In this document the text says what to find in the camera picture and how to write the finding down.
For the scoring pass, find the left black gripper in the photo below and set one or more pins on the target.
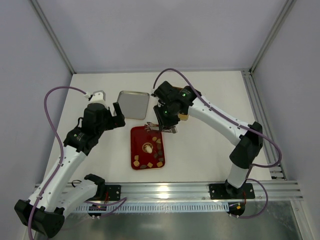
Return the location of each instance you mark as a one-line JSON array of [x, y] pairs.
[[113, 120]]

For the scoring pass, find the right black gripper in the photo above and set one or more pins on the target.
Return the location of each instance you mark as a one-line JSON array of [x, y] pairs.
[[164, 120]]

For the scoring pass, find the silver metal tongs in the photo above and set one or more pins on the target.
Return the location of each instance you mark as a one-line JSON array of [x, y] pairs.
[[149, 126]]

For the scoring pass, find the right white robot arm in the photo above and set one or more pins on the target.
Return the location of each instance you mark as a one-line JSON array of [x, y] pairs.
[[246, 138]]

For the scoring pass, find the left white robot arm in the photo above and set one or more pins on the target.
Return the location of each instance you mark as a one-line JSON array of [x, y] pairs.
[[47, 207]]

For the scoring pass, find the gold chocolate tin box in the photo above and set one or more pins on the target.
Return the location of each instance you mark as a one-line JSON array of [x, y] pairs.
[[182, 117]]

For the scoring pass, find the white swirl round chocolate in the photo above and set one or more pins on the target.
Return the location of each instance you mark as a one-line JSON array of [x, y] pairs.
[[148, 149]]

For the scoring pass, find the tan square chocolate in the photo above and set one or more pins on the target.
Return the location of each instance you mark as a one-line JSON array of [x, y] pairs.
[[136, 163]]

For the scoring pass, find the silver tin lid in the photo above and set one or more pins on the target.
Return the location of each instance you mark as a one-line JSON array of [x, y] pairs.
[[133, 104]]

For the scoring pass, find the red rectangular tray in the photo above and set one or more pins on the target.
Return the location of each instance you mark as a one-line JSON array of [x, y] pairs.
[[139, 139]]

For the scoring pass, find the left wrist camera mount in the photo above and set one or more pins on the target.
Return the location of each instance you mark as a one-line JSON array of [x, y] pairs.
[[97, 97]]

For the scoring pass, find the aluminium mounting rail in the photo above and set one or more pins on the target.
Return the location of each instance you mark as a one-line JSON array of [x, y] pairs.
[[186, 197]]

